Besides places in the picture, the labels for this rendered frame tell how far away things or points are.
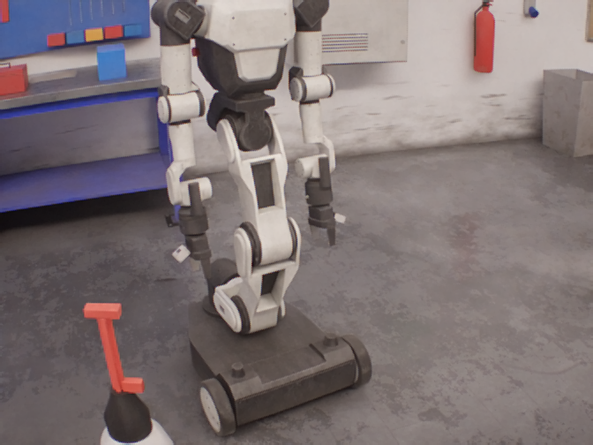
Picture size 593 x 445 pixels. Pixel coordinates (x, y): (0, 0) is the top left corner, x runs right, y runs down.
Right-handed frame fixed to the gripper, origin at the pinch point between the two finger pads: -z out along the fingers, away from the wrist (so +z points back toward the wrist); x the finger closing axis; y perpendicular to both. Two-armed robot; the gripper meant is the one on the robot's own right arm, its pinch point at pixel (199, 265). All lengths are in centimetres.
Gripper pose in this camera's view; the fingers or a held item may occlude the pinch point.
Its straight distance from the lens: 193.8
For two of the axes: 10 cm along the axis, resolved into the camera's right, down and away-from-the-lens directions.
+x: 4.9, 1.6, -8.6
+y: 8.6, -2.1, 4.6
